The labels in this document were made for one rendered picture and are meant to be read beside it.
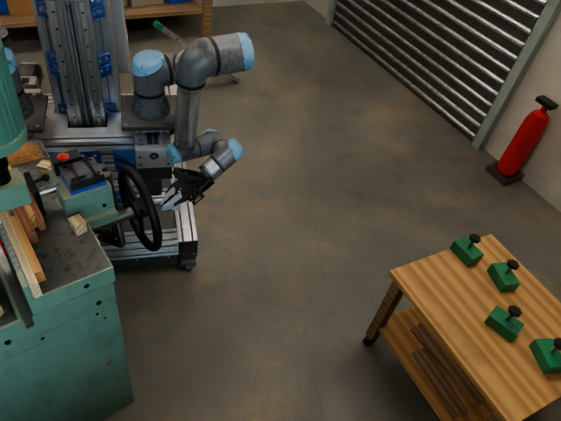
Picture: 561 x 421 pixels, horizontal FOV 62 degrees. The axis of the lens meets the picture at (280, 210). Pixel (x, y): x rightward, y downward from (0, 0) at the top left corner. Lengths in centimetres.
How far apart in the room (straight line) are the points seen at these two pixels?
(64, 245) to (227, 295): 113
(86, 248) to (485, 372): 133
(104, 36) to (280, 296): 138
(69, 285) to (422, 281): 126
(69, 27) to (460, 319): 174
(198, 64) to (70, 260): 65
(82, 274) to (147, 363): 93
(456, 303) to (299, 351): 73
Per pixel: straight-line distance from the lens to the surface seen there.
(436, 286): 194
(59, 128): 208
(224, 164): 169
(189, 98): 154
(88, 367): 170
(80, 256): 135
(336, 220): 278
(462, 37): 385
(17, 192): 133
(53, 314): 141
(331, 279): 249
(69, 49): 196
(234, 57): 150
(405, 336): 220
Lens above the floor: 192
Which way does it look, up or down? 44 degrees down
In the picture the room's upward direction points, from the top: 12 degrees clockwise
